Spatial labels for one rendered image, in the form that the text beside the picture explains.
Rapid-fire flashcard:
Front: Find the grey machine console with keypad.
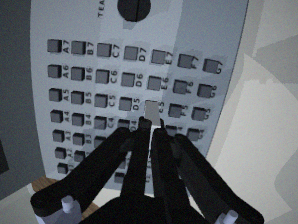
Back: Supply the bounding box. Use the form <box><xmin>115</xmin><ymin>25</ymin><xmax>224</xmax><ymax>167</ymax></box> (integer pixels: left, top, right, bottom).
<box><xmin>0</xmin><ymin>0</ymin><xmax>249</xmax><ymax>201</ymax></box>

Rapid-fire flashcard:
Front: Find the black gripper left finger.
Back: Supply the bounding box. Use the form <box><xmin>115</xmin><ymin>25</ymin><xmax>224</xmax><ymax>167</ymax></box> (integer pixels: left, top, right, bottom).
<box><xmin>30</xmin><ymin>101</ymin><xmax>153</xmax><ymax>224</ymax></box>

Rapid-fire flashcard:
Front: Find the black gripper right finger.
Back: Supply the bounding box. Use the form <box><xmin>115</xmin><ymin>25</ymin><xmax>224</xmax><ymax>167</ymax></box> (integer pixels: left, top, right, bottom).
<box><xmin>149</xmin><ymin>102</ymin><xmax>264</xmax><ymax>224</ymax></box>

